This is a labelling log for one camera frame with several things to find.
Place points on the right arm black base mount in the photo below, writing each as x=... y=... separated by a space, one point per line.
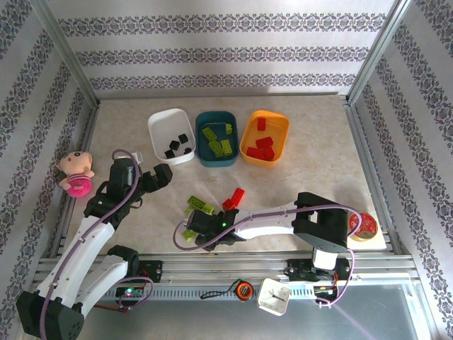
x=299 y=272

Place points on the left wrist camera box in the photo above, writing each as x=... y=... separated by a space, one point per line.
x=138 y=156

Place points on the long red lego brick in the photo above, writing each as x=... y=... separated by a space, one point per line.
x=238 y=195

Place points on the orange plastic container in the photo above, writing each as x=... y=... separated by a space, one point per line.
x=276 y=134

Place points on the controller board with green light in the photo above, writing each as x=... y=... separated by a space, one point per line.
x=129 y=291

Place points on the aluminium side rail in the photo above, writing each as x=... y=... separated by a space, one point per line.
x=89 y=132
x=364 y=159

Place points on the grey metal shelf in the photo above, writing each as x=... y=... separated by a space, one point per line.
x=177 y=322

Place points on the white plastic container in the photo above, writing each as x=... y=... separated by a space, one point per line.
x=170 y=127

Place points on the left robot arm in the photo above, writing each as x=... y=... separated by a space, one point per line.
x=81 y=251

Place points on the aluminium frame post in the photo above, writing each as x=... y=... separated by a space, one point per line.
x=378 y=53
x=67 y=49

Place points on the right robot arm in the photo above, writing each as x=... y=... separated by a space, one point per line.
x=269 y=225

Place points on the pink plush doll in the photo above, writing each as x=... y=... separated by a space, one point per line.
x=76 y=166

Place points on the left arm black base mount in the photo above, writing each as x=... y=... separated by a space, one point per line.
x=155 y=271

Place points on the small lime green lego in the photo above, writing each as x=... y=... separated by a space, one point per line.
x=230 y=128

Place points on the orange black tape measure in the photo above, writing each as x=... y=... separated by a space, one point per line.
x=245 y=291

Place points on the white square clock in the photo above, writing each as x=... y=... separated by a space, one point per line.
x=273 y=297

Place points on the small black lego brick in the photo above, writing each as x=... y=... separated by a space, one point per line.
x=170 y=153
x=174 y=144
x=183 y=139
x=187 y=150

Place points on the lime green lego stick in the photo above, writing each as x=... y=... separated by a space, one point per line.
x=226 y=147

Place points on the teal plastic container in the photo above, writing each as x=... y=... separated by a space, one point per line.
x=216 y=159

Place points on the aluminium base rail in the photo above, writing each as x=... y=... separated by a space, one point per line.
x=226 y=265

